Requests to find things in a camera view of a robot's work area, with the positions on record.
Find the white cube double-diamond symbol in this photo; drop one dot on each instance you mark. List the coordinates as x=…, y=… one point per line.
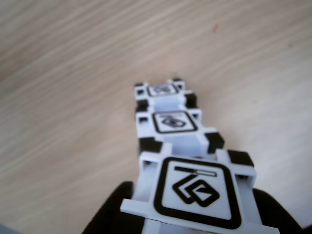
x=195, y=190

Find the white cube zigzag symbol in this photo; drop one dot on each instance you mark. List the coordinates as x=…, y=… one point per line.
x=173, y=122

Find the white cube crossed-loop symbol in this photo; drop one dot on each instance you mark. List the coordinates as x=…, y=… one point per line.
x=162, y=90

